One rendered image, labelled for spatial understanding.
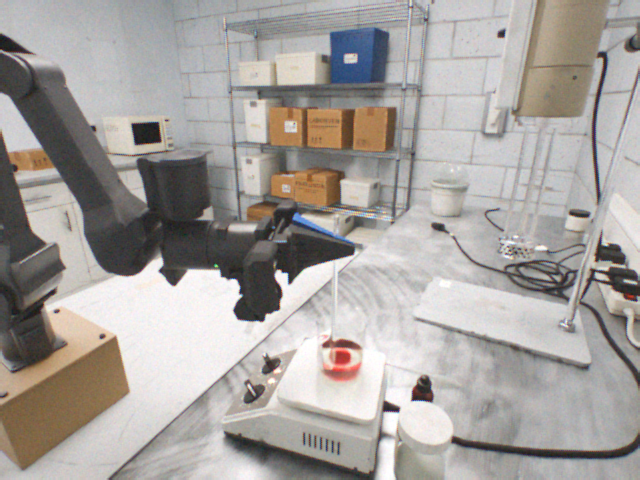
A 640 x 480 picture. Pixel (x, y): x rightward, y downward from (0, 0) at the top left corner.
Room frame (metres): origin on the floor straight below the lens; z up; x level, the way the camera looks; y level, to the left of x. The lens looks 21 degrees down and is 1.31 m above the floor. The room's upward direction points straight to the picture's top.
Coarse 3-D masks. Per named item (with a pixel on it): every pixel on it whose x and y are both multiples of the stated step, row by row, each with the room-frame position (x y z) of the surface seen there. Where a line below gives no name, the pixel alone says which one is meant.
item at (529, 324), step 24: (432, 288) 0.73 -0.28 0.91; (456, 288) 0.73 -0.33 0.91; (480, 288) 0.73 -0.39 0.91; (432, 312) 0.63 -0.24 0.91; (456, 312) 0.63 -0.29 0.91; (480, 312) 0.63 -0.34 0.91; (504, 312) 0.63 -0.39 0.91; (528, 312) 0.63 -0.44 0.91; (552, 312) 0.63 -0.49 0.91; (576, 312) 0.63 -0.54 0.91; (480, 336) 0.55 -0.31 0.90; (504, 336) 0.55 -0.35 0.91; (528, 336) 0.55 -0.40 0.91; (552, 336) 0.55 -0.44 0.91; (576, 336) 0.55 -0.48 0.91; (576, 360) 0.48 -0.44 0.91
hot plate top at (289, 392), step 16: (304, 352) 0.40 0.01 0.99; (368, 352) 0.40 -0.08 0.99; (304, 368) 0.37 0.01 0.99; (368, 368) 0.37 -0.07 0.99; (384, 368) 0.37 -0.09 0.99; (288, 384) 0.34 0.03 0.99; (304, 384) 0.34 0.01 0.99; (320, 384) 0.34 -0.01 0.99; (368, 384) 0.34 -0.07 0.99; (288, 400) 0.32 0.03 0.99; (304, 400) 0.32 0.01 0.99; (320, 400) 0.32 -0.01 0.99; (336, 400) 0.32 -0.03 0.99; (352, 400) 0.32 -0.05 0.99; (368, 400) 0.32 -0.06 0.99; (336, 416) 0.30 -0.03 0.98; (352, 416) 0.30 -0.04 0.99; (368, 416) 0.30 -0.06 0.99
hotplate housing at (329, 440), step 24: (384, 384) 0.37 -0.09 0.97; (264, 408) 0.33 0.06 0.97; (288, 408) 0.32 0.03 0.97; (384, 408) 0.36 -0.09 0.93; (240, 432) 0.33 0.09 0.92; (264, 432) 0.32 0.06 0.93; (288, 432) 0.31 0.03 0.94; (312, 432) 0.31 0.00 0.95; (336, 432) 0.30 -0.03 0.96; (360, 432) 0.29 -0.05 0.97; (312, 456) 0.31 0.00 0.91; (336, 456) 0.30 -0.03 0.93; (360, 456) 0.29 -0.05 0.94
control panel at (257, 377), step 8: (288, 352) 0.44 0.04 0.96; (288, 360) 0.42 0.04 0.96; (256, 368) 0.44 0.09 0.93; (280, 368) 0.41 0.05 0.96; (256, 376) 0.41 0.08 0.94; (264, 376) 0.40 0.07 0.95; (272, 376) 0.39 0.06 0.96; (280, 376) 0.38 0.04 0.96; (256, 384) 0.39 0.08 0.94; (264, 384) 0.38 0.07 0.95; (272, 384) 0.37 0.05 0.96; (240, 392) 0.39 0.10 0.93; (264, 392) 0.36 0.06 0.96; (272, 392) 0.36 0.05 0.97; (240, 400) 0.37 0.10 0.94; (256, 400) 0.35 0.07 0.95; (264, 400) 0.35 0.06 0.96; (232, 408) 0.36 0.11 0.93; (240, 408) 0.35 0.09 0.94; (248, 408) 0.34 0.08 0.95; (256, 408) 0.34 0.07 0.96
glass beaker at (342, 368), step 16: (320, 320) 0.38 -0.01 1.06; (336, 320) 0.39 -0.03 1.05; (352, 320) 0.39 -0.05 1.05; (320, 336) 0.35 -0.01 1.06; (336, 336) 0.33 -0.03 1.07; (352, 336) 0.33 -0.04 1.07; (320, 352) 0.35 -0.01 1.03; (336, 352) 0.33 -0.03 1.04; (352, 352) 0.34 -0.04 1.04; (320, 368) 0.35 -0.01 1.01; (336, 368) 0.33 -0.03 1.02; (352, 368) 0.34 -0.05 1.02; (336, 384) 0.33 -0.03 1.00; (352, 384) 0.34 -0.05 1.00
